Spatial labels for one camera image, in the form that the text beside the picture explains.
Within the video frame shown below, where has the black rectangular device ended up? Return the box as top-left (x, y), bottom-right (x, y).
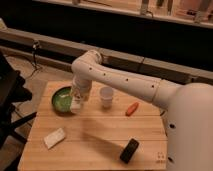
top-left (120, 139), bottom-right (139, 164)

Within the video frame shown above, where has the white bottle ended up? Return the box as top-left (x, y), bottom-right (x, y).
top-left (70, 99), bottom-right (81, 113)

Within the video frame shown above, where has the white plastic cup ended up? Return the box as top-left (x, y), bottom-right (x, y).
top-left (100, 87), bottom-right (114, 108)

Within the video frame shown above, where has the green ceramic bowl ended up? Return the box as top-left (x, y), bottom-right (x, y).
top-left (51, 86), bottom-right (72, 113)

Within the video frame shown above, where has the orange carrot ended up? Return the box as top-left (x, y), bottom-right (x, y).
top-left (125, 102), bottom-right (139, 116)

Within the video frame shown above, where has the white sponge block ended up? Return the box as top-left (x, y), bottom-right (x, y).
top-left (44, 128), bottom-right (66, 149)

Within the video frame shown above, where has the black cable with plug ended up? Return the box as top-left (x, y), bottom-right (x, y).
top-left (25, 40), bottom-right (44, 81)

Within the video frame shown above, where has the wooden table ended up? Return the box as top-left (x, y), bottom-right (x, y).
top-left (18, 81), bottom-right (167, 171)

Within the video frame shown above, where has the black chair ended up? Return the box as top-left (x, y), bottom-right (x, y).
top-left (0, 49), bottom-right (38, 171)

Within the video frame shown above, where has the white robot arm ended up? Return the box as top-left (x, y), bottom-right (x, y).
top-left (71, 50), bottom-right (213, 171)

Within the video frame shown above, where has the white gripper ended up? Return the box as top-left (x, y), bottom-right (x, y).
top-left (72, 77), bottom-right (92, 101)

